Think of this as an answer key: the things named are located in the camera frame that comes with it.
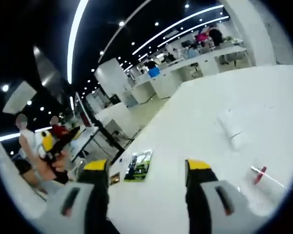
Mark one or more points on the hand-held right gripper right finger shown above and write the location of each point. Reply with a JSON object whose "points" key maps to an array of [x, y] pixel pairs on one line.
{"points": [[200, 195]]}

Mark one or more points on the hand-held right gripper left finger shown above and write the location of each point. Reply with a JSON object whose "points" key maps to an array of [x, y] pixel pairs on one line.
{"points": [[97, 195]]}

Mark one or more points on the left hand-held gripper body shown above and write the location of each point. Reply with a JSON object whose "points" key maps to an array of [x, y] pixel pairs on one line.
{"points": [[39, 143]]}

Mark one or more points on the blue storage bin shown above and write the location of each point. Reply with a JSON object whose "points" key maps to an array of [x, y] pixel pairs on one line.
{"points": [[153, 72]]}

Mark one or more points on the person's left hand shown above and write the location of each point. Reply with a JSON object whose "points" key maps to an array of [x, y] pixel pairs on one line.
{"points": [[57, 163]]}

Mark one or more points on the green and black packet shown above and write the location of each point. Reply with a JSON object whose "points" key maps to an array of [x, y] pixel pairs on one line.
{"points": [[138, 166]]}

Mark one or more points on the white ceiling panel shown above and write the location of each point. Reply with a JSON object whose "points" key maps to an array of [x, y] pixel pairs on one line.
{"points": [[19, 98]]}

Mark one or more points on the red pen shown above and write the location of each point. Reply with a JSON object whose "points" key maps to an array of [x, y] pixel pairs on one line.
{"points": [[259, 174]]}

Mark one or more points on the long white workbench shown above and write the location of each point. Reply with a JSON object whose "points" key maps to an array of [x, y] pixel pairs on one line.
{"points": [[185, 65]]}

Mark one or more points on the pink bag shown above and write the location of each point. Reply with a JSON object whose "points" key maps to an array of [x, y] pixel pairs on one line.
{"points": [[201, 37]]}

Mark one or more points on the white desk with black frame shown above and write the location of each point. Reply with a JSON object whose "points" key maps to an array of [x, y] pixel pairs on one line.
{"points": [[88, 139]]}

